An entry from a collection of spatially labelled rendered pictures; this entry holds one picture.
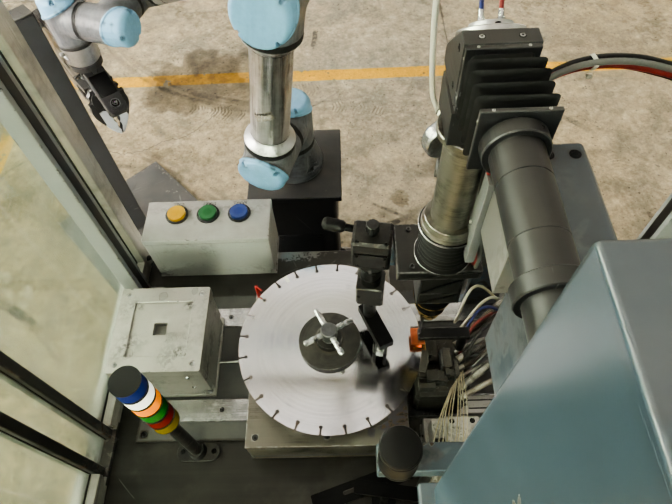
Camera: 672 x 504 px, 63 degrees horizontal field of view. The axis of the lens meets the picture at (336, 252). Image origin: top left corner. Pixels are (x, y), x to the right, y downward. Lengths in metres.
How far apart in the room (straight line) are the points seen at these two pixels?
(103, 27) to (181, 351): 0.65
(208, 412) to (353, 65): 2.20
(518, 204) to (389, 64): 2.66
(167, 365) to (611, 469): 0.95
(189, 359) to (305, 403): 0.25
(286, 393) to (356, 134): 1.83
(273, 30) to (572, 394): 0.84
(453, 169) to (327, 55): 2.53
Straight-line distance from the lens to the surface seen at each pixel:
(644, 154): 2.84
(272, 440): 1.05
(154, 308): 1.16
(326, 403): 0.96
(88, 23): 1.25
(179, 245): 1.25
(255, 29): 0.99
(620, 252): 0.17
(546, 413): 0.25
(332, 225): 0.80
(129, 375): 0.81
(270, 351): 1.00
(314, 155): 1.45
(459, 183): 0.60
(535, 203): 0.38
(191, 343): 1.09
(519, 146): 0.41
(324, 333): 0.94
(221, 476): 1.16
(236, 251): 1.24
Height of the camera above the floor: 1.86
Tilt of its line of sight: 57 degrees down
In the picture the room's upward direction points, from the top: 4 degrees counter-clockwise
